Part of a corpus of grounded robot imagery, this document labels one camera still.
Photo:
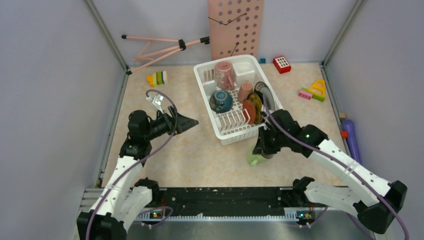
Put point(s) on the orange white mug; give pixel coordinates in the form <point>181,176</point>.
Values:
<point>245,89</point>

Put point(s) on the pink ghost mug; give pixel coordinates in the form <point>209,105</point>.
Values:
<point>224,75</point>

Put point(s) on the blue floral bowl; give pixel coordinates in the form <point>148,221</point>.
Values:
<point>221,101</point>

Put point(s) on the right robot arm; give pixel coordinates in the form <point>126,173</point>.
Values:
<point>371,199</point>

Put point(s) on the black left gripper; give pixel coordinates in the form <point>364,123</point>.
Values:
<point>170,121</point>

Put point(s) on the pink tripod stand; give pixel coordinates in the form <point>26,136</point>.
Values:
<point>153,57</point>

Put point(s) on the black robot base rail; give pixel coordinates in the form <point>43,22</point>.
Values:
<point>228,204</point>

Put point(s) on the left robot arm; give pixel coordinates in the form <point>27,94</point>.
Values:
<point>119,204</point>

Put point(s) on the small wooden block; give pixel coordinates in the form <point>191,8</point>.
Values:
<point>342,116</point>

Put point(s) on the black plate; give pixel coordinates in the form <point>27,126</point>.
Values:
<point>257,103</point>

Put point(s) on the white plastic dish rack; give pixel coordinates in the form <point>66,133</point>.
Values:
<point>232,126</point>

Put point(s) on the red toy block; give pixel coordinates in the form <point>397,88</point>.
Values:
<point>281,64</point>

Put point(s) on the yellow green toy triangle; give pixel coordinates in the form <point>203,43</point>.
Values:
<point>317,90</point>

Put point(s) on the striped toy block stack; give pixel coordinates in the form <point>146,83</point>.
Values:
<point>157,79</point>

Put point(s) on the orange saucer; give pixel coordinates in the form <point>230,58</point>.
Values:
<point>249,111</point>

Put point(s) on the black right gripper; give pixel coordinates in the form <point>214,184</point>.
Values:
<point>262,147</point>

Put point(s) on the pink toy brick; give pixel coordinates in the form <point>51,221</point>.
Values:
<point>305,94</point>

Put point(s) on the green mug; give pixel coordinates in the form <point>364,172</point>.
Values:
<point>255,159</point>

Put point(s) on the pink perforated board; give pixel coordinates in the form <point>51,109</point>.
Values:
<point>234,27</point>

